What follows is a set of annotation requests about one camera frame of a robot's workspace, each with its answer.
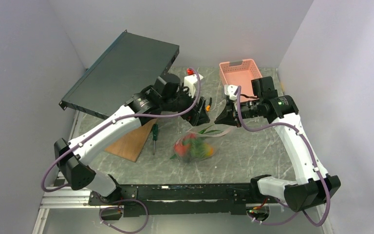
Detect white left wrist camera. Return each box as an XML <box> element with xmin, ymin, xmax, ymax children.
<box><xmin>183</xmin><ymin>68</ymin><xmax>198</xmax><ymax>98</ymax></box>

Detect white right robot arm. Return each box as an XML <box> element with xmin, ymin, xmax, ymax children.
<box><xmin>215</xmin><ymin>77</ymin><xmax>341</xmax><ymax>212</ymax></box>

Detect wooden base board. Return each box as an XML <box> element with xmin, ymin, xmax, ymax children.
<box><xmin>105</xmin><ymin>119</ymin><xmax>157</xmax><ymax>162</ymax></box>

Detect pink plastic basket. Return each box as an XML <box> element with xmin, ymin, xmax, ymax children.
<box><xmin>219</xmin><ymin>59</ymin><xmax>262</xmax><ymax>102</ymax></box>

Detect clear zip top bag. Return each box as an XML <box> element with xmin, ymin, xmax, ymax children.
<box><xmin>170</xmin><ymin>124</ymin><xmax>236</xmax><ymax>164</ymax></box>

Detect green fake cucumber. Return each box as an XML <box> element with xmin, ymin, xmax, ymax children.
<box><xmin>198</xmin><ymin>128</ymin><xmax>220</xmax><ymax>135</ymax></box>

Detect dark rack server chassis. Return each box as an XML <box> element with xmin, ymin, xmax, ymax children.
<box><xmin>59</xmin><ymin>31</ymin><xmax>180</xmax><ymax>119</ymax></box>

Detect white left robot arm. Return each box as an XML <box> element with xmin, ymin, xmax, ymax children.
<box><xmin>54</xmin><ymin>72</ymin><xmax>210</xmax><ymax>205</ymax></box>

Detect red fake pepper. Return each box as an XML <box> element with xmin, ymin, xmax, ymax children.
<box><xmin>173</xmin><ymin>133</ymin><xmax>197</xmax><ymax>157</ymax></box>

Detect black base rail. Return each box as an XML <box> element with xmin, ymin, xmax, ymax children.
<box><xmin>88</xmin><ymin>182</ymin><xmax>270</xmax><ymax>217</ymax></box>

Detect green handled screwdriver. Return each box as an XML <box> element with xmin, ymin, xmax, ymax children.
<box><xmin>151</xmin><ymin>123</ymin><xmax>158</xmax><ymax>155</ymax></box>

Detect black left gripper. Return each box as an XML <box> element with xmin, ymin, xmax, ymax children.
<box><xmin>161</xmin><ymin>83</ymin><xmax>210</xmax><ymax>126</ymax></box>

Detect purple cable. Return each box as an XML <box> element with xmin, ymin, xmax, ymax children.
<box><xmin>41</xmin><ymin>67</ymin><xmax>202</xmax><ymax>193</ymax></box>

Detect orange black pliers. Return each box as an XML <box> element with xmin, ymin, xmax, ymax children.
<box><xmin>206</xmin><ymin>98</ymin><xmax>213</xmax><ymax>112</ymax></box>

